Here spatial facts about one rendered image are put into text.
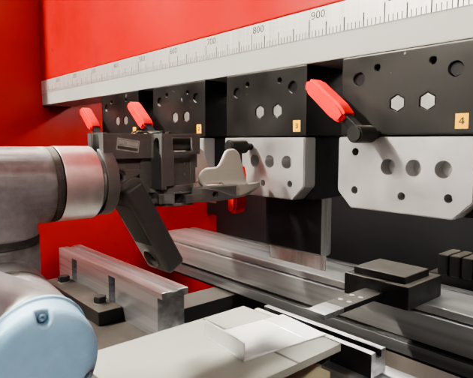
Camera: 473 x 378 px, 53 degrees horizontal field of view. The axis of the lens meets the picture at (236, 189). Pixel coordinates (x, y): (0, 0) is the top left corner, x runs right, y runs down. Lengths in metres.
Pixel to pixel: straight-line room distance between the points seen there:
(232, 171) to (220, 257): 0.61
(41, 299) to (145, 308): 0.63
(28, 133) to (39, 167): 0.88
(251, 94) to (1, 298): 0.43
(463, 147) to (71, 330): 0.36
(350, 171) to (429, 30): 0.16
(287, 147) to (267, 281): 0.51
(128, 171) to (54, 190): 0.09
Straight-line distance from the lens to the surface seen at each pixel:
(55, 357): 0.34
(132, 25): 0.94
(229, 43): 0.70
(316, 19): 0.59
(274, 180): 0.62
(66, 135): 1.38
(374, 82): 0.53
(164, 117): 0.82
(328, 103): 0.51
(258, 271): 1.08
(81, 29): 1.14
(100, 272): 1.12
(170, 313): 0.95
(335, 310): 0.72
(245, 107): 0.66
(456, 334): 0.84
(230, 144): 0.62
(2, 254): 0.46
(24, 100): 1.34
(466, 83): 0.49
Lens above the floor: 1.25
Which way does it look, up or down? 6 degrees down
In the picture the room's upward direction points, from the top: straight up
